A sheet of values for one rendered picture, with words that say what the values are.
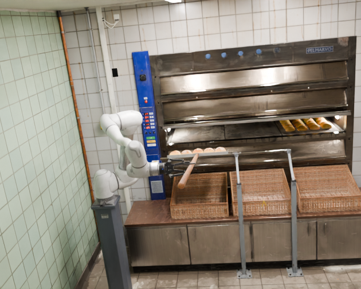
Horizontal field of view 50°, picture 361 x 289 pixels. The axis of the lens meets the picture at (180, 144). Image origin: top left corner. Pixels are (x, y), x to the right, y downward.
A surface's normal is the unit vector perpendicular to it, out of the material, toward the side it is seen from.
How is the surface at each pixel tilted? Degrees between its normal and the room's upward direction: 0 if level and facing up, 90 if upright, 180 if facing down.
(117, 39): 90
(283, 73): 70
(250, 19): 90
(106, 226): 90
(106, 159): 90
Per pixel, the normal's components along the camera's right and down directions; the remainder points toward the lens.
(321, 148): -0.11, -0.04
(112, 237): -0.07, 0.31
